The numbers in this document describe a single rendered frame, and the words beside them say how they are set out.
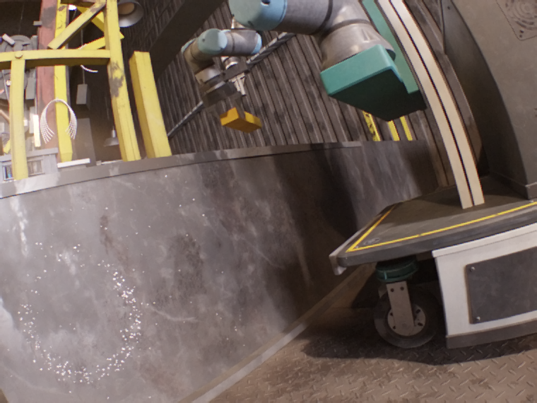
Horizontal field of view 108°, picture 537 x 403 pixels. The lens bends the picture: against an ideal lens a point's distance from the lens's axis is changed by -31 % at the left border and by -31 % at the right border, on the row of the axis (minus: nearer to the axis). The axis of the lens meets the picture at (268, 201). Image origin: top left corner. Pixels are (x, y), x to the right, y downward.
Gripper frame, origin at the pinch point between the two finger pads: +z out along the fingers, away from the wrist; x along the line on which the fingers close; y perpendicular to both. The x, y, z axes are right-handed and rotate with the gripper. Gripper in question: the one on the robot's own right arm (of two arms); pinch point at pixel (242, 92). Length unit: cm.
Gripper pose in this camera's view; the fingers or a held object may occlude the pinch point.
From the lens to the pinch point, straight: 130.6
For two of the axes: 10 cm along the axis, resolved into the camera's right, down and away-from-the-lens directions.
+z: 3.0, 9.5, -0.2
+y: -3.5, 0.9, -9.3
